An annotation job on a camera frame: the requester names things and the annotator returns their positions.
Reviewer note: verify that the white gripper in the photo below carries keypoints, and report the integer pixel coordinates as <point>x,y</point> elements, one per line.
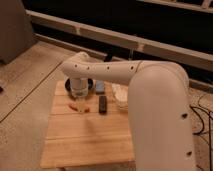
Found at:
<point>79,86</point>

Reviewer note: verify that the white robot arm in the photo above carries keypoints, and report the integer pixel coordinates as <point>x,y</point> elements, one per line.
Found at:
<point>158,108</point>

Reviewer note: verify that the black rectangular block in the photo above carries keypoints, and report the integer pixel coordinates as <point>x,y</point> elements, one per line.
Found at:
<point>102,104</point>

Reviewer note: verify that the wooden board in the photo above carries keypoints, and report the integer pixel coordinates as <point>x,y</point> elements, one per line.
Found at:
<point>74,139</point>

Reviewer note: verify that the white wooden rail frame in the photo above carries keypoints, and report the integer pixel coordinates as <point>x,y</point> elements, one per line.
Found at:
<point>167,29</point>

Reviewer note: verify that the red orange pepper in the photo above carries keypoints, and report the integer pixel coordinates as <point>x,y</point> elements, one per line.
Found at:
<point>78,108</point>

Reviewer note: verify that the grey cabinet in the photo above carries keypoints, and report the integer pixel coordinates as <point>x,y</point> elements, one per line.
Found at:
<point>16,32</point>

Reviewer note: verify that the dark round bowl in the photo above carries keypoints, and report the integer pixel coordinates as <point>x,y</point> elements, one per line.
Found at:
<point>68,86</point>

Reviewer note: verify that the blue sponge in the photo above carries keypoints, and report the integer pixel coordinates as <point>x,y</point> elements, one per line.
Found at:
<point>99,87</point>

